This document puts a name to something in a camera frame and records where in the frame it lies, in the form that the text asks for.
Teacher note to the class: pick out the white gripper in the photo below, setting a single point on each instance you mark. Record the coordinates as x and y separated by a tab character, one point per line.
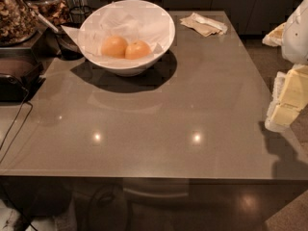
296	36

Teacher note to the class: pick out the orange fruit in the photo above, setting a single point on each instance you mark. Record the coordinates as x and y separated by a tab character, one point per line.
114	46
137	49

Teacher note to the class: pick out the white paper bowl liner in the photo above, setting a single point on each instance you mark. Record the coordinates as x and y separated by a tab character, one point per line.
128	23

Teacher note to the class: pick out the white ceramic bowl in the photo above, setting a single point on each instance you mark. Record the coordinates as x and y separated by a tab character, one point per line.
128	66

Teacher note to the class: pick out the folded beige napkin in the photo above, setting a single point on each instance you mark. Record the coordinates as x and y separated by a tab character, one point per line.
205	26

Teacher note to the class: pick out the black appliance on left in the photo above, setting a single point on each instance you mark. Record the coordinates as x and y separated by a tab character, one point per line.
20	77

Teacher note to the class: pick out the large glass snack jar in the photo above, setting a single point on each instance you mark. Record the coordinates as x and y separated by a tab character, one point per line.
17	22

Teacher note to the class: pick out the black wire basket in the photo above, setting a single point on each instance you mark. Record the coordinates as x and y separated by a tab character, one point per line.
80	14

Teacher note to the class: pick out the white spoon handle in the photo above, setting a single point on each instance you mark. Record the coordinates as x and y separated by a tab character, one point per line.
43	20

